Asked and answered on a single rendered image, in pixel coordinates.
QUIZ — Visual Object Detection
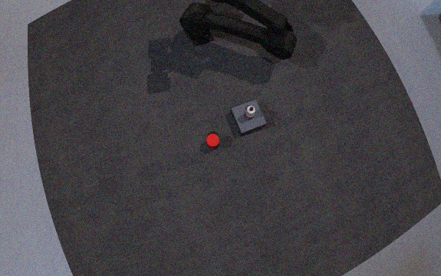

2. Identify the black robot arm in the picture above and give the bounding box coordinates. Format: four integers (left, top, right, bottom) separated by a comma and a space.
179, 0, 297, 60

